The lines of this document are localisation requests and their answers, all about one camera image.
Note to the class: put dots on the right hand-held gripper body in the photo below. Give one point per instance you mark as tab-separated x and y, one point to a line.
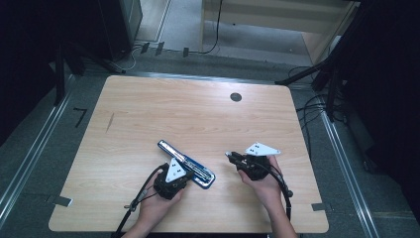
261	150

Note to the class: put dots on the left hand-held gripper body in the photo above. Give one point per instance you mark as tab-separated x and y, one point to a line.
174	170

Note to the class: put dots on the blue stapler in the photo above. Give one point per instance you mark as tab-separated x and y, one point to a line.
198	172

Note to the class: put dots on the person's left hand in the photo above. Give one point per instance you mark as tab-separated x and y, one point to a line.
153	208

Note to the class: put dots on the person's right hand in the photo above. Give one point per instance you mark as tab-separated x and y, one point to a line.
267	190

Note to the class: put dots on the round dark table grommet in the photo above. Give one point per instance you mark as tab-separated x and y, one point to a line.
235	97

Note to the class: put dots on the black stand leg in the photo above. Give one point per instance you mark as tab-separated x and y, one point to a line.
303	73

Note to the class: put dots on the dark floor tape piece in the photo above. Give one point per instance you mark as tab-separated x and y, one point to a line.
159	48
186	52
145	47

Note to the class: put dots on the grey tape piece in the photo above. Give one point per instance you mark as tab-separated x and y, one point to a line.
61	200

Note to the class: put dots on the dark cabinet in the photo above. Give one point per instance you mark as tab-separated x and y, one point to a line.
122	26

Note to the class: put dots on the metal floor rail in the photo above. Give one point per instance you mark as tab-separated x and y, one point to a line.
29	158
346	172

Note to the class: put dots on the light wooden furniture frame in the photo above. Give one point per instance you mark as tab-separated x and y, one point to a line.
270	13

